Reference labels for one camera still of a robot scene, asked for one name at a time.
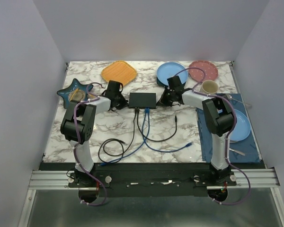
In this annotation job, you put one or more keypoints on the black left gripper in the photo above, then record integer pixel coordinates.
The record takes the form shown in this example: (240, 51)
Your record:
(124, 103)

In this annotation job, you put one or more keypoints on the metal fork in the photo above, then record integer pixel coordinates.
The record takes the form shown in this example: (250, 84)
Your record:
(238, 152)

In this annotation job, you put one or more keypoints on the cream ceramic mug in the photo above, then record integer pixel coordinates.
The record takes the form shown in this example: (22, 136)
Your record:
(209, 87)

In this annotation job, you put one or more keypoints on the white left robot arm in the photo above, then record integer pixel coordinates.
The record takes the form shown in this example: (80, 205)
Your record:
(78, 121)

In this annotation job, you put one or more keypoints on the dark blue placemat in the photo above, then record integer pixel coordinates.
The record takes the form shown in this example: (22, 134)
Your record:
(247, 146)

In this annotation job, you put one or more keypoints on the metal spoon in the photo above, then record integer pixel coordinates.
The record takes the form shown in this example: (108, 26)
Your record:
(231, 98)

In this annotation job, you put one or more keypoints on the light blue plate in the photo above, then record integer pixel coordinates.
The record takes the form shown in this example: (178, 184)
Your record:
(242, 129)

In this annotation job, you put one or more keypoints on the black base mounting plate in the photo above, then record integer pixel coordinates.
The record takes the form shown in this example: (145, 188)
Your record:
(164, 191)

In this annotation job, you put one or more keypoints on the blue star-shaped dish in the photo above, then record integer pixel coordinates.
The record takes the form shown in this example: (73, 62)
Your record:
(74, 92)

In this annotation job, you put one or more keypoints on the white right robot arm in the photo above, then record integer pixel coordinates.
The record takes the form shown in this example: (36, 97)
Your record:
(220, 119)

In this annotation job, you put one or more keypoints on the blue round plate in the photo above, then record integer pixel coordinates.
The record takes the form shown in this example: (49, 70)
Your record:
(170, 69)

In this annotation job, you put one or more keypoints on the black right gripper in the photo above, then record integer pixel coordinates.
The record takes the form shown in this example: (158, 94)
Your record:
(162, 101)

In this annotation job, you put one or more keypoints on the black network switch box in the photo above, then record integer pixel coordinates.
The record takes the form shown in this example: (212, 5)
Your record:
(142, 100)

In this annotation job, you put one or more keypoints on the pink dotted plate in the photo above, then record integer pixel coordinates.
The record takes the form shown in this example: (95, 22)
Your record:
(203, 70)

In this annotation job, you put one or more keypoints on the orange woven square plate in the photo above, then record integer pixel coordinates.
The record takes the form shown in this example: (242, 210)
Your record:
(119, 71)

